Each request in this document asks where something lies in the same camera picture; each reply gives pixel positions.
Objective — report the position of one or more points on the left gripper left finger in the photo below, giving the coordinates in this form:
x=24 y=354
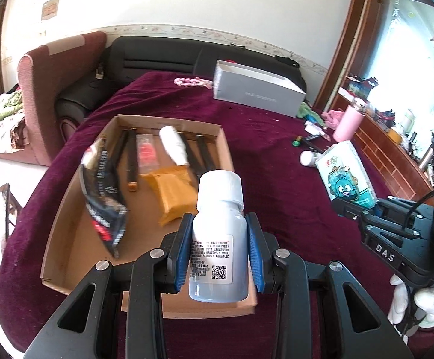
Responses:
x=181 y=251

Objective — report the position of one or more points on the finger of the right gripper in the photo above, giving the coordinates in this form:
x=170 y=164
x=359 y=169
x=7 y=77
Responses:
x=363 y=216

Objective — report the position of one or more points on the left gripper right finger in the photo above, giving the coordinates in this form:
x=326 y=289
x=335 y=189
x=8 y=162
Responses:
x=261 y=246

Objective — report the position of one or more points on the large white pill bottle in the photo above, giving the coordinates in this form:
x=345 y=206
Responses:
x=219 y=270

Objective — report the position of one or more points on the teal cartoon tissue pack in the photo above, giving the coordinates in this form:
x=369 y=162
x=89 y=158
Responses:
x=344 y=175

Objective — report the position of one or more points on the yellow snack packet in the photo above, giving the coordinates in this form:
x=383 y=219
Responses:
x=174 y=189

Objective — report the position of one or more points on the black marker beige caps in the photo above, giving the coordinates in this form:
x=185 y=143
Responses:
x=132 y=161

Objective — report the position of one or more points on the black snack packet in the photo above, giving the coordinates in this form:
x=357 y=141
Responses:
x=100 y=185

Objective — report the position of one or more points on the white gloved right hand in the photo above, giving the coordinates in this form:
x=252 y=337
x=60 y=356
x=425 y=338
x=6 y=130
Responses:
x=423 y=298

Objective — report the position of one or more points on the wooden brick pattern ledge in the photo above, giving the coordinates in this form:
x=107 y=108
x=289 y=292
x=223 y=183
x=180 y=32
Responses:
x=400 y=173

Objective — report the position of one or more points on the white bottle green label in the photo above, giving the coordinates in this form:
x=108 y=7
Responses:
x=309 y=158

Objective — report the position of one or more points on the maroon bed blanket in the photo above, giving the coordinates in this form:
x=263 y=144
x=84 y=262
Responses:
x=289 y=199

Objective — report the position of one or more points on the black marker green cap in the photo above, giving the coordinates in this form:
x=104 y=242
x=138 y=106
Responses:
x=308 y=142

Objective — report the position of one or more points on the pink thermos bottle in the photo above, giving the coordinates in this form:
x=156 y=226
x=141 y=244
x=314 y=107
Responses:
x=351 y=120

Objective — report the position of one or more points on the cardboard tray box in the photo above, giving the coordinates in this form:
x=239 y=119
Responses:
x=73 y=246

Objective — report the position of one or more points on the white usb charger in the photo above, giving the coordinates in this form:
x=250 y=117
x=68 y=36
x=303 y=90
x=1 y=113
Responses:
x=313 y=129

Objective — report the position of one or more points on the pink cloth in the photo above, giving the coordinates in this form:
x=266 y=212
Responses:
x=332 y=118

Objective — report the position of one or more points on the black pen in tray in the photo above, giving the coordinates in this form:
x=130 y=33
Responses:
x=192 y=160

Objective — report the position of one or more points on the black marker in tray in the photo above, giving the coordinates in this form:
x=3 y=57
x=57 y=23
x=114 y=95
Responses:
x=205 y=153

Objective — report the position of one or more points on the black marker purple cap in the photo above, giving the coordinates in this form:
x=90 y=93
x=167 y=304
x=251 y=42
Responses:
x=119 y=157

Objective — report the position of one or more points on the red item clear packet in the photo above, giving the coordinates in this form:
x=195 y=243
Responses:
x=147 y=156

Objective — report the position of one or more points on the green cloth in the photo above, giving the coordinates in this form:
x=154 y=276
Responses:
x=306 y=113

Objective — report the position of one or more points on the white cylinder roll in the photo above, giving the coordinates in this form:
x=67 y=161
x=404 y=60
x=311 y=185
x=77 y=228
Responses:
x=173 y=145

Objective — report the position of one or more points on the grey red dragonfly box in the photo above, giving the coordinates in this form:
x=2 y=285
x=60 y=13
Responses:
x=251 y=86

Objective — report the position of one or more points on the maroon armchair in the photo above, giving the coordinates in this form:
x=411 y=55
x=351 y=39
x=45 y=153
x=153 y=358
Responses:
x=42 y=74

